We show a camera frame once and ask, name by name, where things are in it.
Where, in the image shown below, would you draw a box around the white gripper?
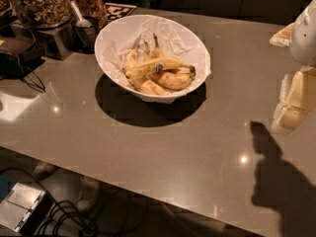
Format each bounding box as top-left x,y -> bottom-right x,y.
270,0 -> 316,134

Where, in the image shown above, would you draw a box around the yellow banana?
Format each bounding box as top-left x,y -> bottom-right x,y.
122,46 -> 167,96
125,56 -> 196,79

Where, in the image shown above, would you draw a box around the white bowl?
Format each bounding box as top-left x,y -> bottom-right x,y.
95,15 -> 211,104

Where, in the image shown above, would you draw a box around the right brown-spotted banana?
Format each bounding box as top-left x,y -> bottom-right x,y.
150,66 -> 196,91

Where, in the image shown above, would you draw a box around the back small banana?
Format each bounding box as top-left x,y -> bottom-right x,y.
143,34 -> 164,61

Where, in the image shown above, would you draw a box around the white paper napkin liner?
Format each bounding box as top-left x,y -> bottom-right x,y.
95,15 -> 211,104

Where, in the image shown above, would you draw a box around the black white marker tag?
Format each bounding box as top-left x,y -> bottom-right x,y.
105,2 -> 136,21

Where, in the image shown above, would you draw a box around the dark cup with spoon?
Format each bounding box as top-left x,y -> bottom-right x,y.
71,16 -> 99,50

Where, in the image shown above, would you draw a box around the small glass granola jar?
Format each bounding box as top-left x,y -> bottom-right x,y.
76,0 -> 108,29

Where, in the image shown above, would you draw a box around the white spoon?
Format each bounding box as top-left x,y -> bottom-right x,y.
70,0 -> 92,28

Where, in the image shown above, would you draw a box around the metal jar stand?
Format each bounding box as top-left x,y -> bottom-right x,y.
33,22 -> 76,60

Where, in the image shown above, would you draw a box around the large glass nut jar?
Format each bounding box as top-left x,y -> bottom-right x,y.
11,0 -> 71,30

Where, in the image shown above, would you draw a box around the metal box under table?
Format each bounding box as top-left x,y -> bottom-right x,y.
0,179 -> 51,236

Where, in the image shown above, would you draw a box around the black device with cable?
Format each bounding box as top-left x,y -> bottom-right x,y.
0,37 -> 45,92

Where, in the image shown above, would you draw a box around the black floor cables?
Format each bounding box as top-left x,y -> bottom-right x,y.
0,166 -> 149,237

